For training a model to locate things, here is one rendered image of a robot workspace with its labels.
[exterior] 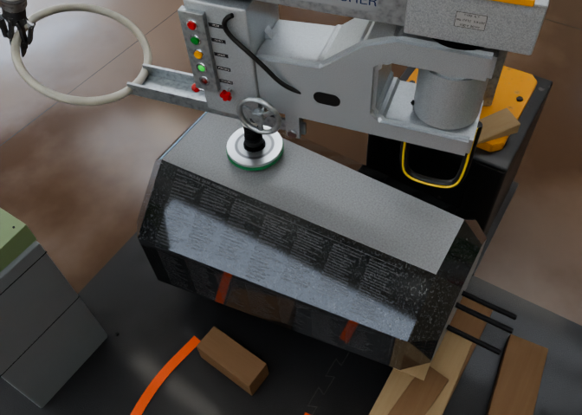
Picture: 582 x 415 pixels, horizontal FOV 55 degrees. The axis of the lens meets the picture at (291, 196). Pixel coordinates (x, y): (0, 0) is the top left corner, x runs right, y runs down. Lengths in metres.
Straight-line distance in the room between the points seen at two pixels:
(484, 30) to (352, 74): 0.39
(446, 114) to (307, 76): 0.41
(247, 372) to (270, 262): 0.60
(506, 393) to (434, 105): 1.37
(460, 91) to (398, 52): 0.20
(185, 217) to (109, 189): 1.22
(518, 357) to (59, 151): 2.75
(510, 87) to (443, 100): 1.03
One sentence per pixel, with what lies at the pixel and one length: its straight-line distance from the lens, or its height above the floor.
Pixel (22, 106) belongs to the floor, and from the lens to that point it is 4.09.
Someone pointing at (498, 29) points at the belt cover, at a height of 1.63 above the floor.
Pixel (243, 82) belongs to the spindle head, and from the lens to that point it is 1.76.
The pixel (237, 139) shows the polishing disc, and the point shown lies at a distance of 2.15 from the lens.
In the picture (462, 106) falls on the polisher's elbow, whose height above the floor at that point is 1.35.
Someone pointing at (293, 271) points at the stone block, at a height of 0.69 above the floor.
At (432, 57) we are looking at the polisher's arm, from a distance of 1.50.
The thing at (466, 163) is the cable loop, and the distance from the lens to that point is 1.84.
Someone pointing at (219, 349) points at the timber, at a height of 0.13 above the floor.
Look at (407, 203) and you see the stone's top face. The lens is 2.01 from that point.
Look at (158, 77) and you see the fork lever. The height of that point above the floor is 1.06.
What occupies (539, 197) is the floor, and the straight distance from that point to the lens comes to 3.26.
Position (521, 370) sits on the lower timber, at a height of 0.09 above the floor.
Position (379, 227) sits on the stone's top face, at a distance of 1.94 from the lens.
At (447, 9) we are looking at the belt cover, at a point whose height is 1.66.
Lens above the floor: 2.41
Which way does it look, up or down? 52 degrees down
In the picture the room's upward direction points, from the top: 5 degrees counter-clockwise
